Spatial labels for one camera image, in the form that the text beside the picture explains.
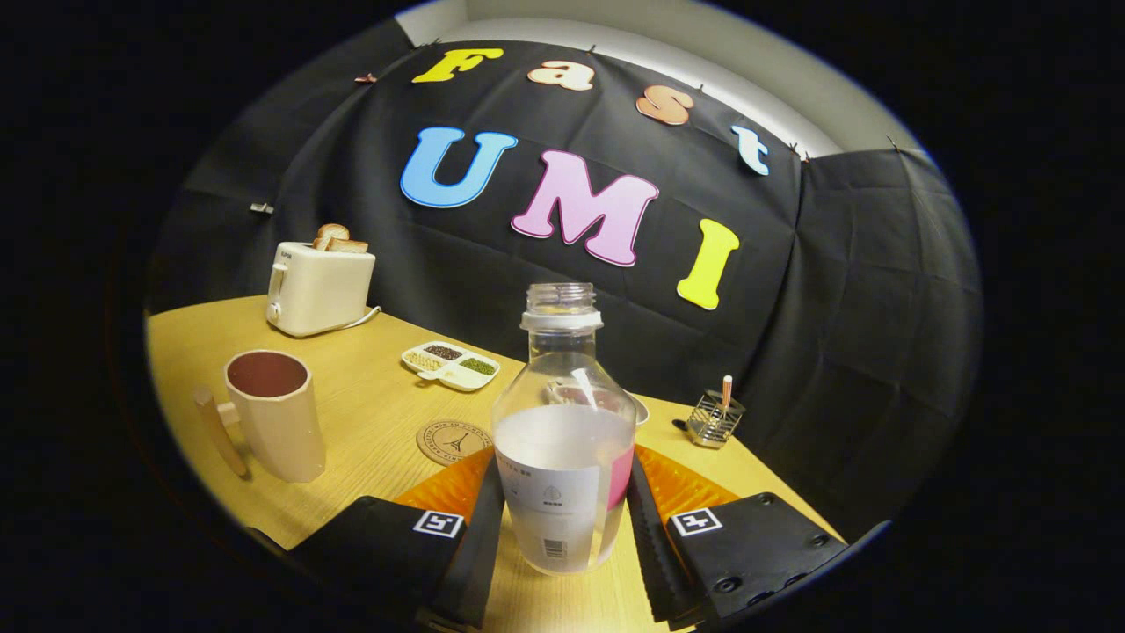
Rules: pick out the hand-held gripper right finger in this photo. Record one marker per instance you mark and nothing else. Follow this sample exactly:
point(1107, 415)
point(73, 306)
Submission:
point(650, 554)

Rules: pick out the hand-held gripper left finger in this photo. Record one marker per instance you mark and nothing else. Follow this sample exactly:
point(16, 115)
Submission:
point(479, 563)

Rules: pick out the round cork coaster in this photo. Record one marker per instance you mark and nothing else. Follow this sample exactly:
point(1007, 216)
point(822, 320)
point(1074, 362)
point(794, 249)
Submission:
point(439, 444)

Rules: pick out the clear juice bottle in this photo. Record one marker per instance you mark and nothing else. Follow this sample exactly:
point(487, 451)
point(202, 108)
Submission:
point(562, 457)

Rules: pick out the white round plate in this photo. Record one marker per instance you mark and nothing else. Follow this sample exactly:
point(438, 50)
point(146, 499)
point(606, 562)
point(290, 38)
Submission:
point(642, 411)

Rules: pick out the wooden table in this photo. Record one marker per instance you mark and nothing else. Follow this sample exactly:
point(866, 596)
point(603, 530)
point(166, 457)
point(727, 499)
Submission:
point(369, 413)

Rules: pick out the white divided dish with beans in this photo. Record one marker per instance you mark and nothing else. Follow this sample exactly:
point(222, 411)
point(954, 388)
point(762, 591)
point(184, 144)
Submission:
point(457, 378)

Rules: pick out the cream toaster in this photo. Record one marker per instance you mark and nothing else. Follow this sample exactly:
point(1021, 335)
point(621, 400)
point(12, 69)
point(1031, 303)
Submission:
point(321, 290)

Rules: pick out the toast slice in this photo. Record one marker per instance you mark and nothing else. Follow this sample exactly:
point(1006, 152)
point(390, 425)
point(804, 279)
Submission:
point(330, 233)
point(350, 246)

